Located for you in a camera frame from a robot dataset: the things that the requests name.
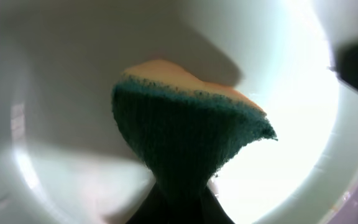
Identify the light teal plate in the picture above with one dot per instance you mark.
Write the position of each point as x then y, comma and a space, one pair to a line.
62, 159

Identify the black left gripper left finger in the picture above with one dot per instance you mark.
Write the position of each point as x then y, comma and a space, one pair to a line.
155, 209

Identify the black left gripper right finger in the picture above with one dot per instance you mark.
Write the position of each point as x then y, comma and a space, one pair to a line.
209, 210

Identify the green yellow sponge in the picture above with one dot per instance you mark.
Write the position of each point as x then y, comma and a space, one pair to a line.
182, 128

